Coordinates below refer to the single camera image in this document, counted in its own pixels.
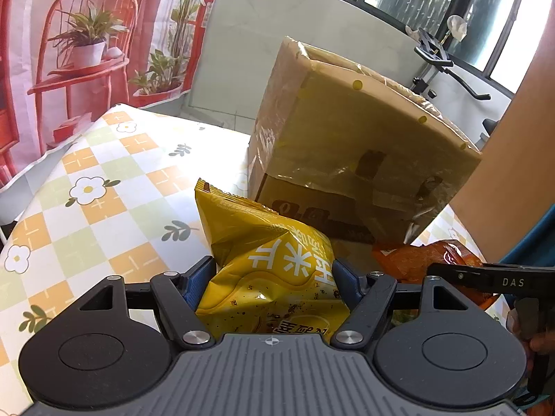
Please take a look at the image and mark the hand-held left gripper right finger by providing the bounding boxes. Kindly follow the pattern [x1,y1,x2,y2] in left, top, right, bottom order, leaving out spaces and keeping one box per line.
[330,258,482,349]

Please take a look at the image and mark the orange snack packet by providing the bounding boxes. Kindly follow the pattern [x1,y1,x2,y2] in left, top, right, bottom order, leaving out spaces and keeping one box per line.
[372,240,499,308]

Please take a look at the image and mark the plastic-wrapped cardboard box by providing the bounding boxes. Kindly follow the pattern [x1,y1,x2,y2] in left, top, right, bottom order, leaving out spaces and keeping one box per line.
[247,36,483,248]

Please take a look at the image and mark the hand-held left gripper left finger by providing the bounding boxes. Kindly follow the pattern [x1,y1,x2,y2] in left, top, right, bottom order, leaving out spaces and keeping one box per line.
[78,257,216,349]

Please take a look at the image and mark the checkered floral tablecloth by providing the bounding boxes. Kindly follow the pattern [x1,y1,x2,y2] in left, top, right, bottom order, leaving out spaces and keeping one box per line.
[0,103,521,404]

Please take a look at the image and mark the white plastic bag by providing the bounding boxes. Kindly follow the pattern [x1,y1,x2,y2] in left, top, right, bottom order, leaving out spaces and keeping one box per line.
[446,15,468,40]

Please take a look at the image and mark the yellow snack bag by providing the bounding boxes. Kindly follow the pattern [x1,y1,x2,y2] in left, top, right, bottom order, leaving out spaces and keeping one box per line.
[194,177,352,339]

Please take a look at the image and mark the wooden board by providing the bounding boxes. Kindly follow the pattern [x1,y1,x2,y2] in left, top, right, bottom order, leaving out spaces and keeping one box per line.
[451,0,555,265]

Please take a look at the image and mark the dark blue fabric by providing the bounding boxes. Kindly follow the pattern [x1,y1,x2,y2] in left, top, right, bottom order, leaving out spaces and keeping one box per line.
[498,208,555,269]

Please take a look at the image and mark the printed wall tapestry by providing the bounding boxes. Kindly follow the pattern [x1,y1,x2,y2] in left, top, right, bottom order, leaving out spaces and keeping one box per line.
[0,0,224,191]

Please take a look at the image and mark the person's right hand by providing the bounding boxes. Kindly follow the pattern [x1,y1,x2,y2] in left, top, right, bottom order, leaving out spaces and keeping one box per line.
[530,330,555,355]

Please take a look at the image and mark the black exercise bike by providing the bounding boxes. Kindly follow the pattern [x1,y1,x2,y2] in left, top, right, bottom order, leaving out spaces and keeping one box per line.
[405,26,497,150]

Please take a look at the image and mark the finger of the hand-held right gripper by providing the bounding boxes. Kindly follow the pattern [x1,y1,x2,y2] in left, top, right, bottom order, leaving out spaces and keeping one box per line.
[427,263,488,292]

